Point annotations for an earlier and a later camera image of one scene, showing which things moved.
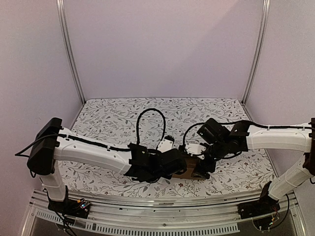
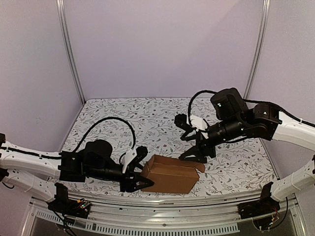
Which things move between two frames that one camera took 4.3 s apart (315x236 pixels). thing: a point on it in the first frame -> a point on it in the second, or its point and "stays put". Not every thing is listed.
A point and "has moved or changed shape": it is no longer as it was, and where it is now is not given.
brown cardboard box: [191, 162] has moved or changed shape
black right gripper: [205, 165] -> [202, 143]
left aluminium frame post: [61, 16] stays put
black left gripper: [167, 178] -> [130, 184]
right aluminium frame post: [266, 16] stays put
